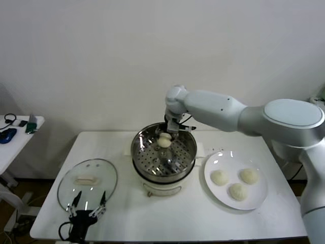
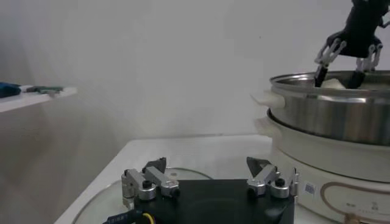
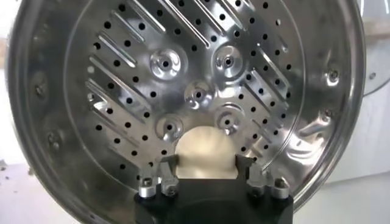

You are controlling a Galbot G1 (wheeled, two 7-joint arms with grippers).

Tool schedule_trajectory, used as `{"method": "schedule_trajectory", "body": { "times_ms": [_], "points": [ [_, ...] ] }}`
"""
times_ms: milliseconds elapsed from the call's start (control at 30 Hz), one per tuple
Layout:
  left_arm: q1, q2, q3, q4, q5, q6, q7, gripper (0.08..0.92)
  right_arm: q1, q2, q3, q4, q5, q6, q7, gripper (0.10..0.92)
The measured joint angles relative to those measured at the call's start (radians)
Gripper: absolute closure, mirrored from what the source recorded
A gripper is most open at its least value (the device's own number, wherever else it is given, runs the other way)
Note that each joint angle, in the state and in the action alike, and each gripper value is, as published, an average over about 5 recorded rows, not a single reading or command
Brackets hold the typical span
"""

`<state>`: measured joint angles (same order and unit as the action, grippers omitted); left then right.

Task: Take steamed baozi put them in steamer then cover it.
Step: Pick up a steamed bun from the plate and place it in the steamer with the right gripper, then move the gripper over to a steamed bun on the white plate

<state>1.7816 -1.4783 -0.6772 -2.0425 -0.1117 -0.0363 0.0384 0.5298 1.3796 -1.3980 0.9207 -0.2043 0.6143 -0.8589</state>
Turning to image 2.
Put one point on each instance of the white steamed baozi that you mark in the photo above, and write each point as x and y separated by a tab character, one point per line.
333	83

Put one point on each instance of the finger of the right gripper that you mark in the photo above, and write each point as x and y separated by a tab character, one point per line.
320	76
356	79

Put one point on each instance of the round glass pot lid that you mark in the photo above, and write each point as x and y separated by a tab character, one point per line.
103	201

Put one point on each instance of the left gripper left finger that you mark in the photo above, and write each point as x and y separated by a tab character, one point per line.
152	176

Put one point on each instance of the blue computer mouse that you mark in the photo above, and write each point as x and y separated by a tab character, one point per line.
7	90

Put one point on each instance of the white side table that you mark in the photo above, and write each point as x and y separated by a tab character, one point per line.
30	99

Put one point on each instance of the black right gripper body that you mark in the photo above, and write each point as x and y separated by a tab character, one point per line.
361	30

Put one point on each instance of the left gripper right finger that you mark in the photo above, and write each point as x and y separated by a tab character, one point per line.
265	175

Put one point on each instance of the perforated steel steamer basket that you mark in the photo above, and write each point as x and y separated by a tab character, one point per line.
335	118

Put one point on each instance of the white electric cooking pot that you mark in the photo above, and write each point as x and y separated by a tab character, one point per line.
335	164

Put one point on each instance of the green circuit board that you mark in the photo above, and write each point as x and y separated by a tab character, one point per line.
45	89

